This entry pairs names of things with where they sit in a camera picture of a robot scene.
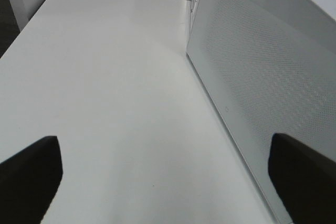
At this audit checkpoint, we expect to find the white microwave door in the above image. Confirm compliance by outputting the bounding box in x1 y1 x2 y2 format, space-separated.
187 0 335 223

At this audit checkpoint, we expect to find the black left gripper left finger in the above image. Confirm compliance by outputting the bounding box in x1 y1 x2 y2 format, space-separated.
1 136 63 223

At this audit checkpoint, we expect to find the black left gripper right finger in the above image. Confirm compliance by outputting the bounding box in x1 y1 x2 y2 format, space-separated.
268 133 335 223

